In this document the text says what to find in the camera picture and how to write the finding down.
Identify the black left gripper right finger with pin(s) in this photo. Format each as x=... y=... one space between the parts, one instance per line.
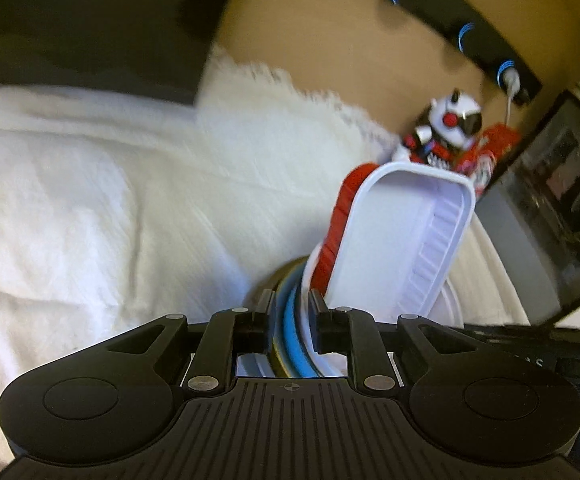
x=355 y=334

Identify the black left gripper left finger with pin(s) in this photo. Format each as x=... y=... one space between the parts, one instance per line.
x=228 y=335

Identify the stainless steel bowl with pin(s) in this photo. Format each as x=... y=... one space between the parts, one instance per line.
x=261 y=297

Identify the blue ceramic bowl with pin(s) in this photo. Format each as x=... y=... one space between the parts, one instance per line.
x=293 y=339

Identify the white paper bowl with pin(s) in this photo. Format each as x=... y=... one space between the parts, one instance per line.
x=445 y=310

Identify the red white rectangular tray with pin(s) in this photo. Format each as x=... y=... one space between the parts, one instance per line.
x=394 y=232

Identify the white yellow-rimmed bowl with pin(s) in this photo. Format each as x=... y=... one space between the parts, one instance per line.
x=288 y=277

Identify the white textured cloth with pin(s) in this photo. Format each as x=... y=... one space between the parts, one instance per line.
x=115 y=210

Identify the microwave oven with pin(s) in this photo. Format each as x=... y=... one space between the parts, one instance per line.
x=531 y=212

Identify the red white robot toy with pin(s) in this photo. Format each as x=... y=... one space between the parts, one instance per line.
x=444 y=133

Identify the red cereal bag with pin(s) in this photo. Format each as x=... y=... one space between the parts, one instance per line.
x=490 y=147

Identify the black power strip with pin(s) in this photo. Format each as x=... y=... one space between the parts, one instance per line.
x=475 y=37

